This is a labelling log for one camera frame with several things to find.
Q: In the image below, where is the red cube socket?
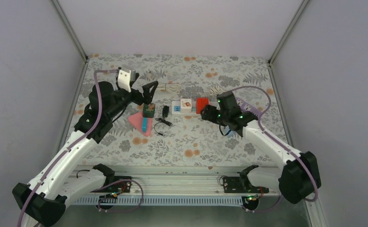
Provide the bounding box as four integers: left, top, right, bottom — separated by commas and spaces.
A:
196, 97, 209, 114

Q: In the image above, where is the dark green cube adapter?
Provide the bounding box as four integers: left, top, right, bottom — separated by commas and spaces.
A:
142, 103, 155, 118

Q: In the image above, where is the white cube adapter with tiger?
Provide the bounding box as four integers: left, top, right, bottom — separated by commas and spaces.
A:
180, 98, 192, 114

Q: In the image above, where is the pale blue small charger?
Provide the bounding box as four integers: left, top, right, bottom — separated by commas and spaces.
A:
224, 130, 234, 138

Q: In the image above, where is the light blue plug adapter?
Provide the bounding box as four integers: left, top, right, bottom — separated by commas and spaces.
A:
142, 117, 148, 133

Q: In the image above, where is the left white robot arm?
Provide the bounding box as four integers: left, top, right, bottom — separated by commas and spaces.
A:
12, 72, 158, 227

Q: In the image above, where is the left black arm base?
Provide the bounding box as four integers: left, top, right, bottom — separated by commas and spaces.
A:
96, 181, 131, 210

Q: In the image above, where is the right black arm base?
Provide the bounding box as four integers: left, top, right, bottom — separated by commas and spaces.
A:
219, 175, 269, 210

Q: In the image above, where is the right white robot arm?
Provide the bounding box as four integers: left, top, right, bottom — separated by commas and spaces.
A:
200, 92, 321, 204

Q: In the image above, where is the floral table cloth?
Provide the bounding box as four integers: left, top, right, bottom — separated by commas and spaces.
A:
72, 54, 286, 167

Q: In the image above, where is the pink triangular power strip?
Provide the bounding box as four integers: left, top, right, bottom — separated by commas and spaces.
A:
128, 112, 153, 137

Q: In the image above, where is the white multicolour power strip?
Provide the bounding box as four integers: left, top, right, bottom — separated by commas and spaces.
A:
171, 101, 200, 117

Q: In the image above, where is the purple power strip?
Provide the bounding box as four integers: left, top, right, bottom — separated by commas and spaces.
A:
236, 98, 262, 117

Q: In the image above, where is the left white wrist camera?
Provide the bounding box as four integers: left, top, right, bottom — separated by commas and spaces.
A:
117, 67, 136, 93

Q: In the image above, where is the white coiled cable with plug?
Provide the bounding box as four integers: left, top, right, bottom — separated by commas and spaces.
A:
146, 71, 183, 95

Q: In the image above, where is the black power adapter with cable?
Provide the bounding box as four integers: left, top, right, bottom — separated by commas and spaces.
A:
154, 105, 173, 136

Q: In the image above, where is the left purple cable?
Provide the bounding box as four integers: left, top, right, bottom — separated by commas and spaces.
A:
16, 69, 119, 227

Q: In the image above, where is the aluminium rail frame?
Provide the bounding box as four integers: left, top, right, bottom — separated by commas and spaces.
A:
67, 166, 285, 210

